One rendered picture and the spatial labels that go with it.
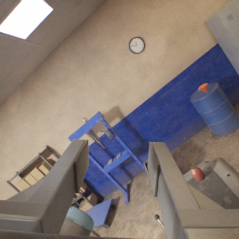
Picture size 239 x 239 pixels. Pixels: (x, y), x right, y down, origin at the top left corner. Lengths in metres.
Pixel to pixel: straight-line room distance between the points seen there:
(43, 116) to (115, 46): 2.24
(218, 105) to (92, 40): 2.71
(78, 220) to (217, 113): 3.20
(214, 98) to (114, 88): 1.93
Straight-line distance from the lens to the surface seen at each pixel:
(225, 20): 3.75
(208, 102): 3.41
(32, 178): 4.68
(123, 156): 3.64
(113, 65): 3.76
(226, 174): 1.13
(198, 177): 1.15
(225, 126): 3.68
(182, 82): 3.95
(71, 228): 0.59
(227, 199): 1.03
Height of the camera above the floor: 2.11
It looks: 11 degrees down
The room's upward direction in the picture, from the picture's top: 41 degrees counter-clockwise
